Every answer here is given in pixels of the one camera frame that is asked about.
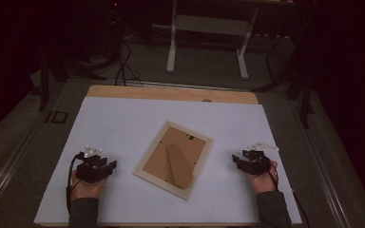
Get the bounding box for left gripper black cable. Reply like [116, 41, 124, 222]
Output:
[65, 152, 86, 215]

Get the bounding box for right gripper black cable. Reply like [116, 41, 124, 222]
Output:
[267, 161, 280, 193]

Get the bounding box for black floor cables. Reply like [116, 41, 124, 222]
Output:
[113, 40, 145, 88]

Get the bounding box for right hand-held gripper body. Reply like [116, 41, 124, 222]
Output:
[242, 142, 280, 177]

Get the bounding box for person's right hand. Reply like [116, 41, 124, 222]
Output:
[244, 160, 280, 195]

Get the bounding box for metal floor rail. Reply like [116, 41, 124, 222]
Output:
[0, 120, 47, 218]
[288, 98, 354, 228]

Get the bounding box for white-legged desk frame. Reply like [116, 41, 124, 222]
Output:
[165, 0, 261, 81]

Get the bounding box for black metal stand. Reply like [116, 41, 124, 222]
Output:
[252, 31, 317, 130]
[37, 47, 108, 112]

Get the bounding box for wooden photo frame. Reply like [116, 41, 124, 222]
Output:
[132, 120, 215, 201]

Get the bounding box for person's left hand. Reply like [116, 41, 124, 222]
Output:
[69, 169, 108, 201]

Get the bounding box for black floor socket plate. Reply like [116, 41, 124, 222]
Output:
[45, 110, 69, 124]

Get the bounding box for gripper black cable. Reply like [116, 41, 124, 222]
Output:
[65, 152, 86, 215]
[267, 161, 280, 193]

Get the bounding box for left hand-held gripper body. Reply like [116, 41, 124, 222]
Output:
[75, 144, 114, 184]

